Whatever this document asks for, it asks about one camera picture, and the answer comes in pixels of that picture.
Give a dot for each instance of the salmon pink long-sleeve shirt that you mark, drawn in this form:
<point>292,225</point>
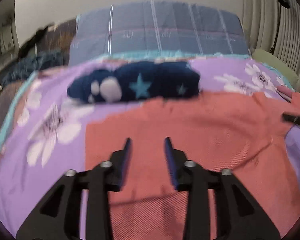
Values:
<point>217,130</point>

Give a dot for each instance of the dark teal fuzzy blanket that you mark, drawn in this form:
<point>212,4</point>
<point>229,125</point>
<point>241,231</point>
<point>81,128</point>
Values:
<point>22,69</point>

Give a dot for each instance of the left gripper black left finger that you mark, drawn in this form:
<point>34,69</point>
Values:
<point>57,214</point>

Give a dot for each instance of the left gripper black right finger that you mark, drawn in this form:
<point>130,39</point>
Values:
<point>238,213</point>

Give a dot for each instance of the blue plaid pillow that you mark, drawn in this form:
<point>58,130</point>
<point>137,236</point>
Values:
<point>153,29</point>

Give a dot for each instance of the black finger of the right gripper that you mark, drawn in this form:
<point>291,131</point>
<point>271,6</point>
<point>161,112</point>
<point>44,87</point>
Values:
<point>292,119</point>

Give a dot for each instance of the green pillow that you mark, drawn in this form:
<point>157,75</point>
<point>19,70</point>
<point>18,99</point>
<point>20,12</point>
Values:
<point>269,59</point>

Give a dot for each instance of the black garment on headboard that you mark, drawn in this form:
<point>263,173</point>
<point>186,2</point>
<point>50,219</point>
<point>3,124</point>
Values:
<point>30,43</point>

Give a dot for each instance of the black floor lamp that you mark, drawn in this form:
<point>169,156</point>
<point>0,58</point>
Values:
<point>282,4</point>

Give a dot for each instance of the beige pleated curtain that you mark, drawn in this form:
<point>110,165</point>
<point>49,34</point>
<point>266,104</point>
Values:
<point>273,26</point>

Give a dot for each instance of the stack of pink folded clothes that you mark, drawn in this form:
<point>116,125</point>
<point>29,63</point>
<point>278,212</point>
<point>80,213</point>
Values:
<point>288,94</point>

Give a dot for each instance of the navy star-pattern folded garment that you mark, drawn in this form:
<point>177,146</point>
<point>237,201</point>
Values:
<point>136,81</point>

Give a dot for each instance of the purple floral bed sheet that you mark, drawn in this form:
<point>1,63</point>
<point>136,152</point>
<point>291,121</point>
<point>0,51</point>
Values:
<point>49,137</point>

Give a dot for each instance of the dark patterned quilt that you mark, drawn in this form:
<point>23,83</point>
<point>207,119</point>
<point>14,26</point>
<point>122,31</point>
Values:
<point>57,37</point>

